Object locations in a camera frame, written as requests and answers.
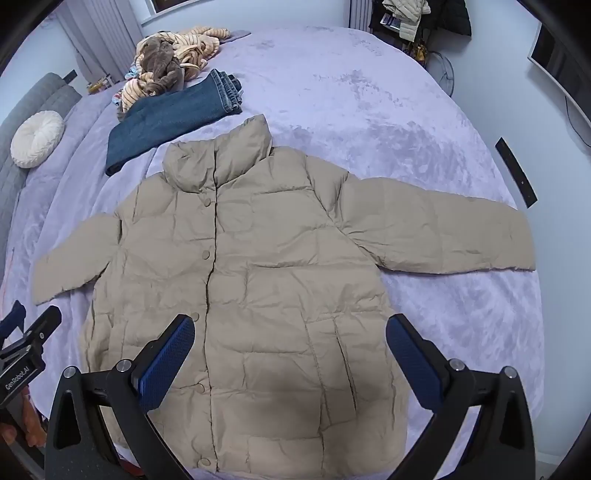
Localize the hanging black jacket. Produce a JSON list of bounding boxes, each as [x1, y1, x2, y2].
[[434, 0, 472, 38]]

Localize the round white cushion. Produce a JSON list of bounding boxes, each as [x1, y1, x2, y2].
[[10, 111, 64, 168]]

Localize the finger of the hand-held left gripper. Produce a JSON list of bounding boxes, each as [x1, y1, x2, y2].
[[18, 305, 63, 347], [0, 300, 27, 342]]

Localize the blue jeans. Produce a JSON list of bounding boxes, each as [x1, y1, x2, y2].
[[105, 69, 245, 177]]

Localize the black television cable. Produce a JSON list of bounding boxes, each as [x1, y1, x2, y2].
[[566, 97, 591, 148]]

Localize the striped beige plush garment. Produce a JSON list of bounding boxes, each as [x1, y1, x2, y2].
[[113, 27, 232, 112]]

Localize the grey padded headboard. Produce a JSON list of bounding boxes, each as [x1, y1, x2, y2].
[[0, 73, 83, 259]]

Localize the dark window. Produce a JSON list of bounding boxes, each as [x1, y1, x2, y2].
[[145, 0, 241, 24]]

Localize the white curtain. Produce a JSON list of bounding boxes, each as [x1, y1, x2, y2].
[[55, 0, 146, 84]]

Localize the black strap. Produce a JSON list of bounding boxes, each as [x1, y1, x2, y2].
[[495, 137, 539, 208]]

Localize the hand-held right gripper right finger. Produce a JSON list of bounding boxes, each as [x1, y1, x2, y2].
[[385, 314, 550, 480]]

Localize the person's left hand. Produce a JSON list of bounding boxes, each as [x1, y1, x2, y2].
[[0, 406, 48, 446]]

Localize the colourful printed cloth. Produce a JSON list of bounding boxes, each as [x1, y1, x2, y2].
[[111, 65, 139, 109]]

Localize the lilac fleece blanket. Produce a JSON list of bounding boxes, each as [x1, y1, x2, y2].
[[0, 25, 546, 467]]

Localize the hanging beige quilted jacket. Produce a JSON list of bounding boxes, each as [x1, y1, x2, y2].
[[382, 0, 432, 44]]

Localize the standing fan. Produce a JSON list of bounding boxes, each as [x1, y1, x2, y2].
[[427, 51, 458, 97]]

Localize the white radiator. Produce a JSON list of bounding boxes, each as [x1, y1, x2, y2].
[[348, 0, 372, 33]]

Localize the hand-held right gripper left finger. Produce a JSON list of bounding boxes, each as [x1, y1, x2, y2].
[[44, 314, 197, 480]]

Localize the wall-mounted television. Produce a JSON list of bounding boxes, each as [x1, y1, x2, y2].
[[527, 21, 591, 148]]

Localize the beige puffer jacket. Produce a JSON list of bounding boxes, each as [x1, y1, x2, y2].
[[32, 114, 537, 476]]

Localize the brown plush garment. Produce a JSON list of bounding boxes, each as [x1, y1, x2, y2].
[[136, 36, 185, 95]]

